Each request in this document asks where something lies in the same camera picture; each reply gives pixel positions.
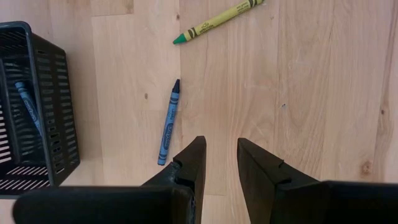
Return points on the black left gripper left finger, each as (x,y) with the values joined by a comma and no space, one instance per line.
(124,205)

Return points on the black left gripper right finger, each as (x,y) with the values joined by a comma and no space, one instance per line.
(280,199)

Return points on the blue crayon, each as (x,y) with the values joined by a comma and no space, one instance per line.
(28,102)
(169,124)

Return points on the black plastic basket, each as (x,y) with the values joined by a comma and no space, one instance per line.
(66,102)

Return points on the green crayon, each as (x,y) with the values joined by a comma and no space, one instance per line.
(217,20)

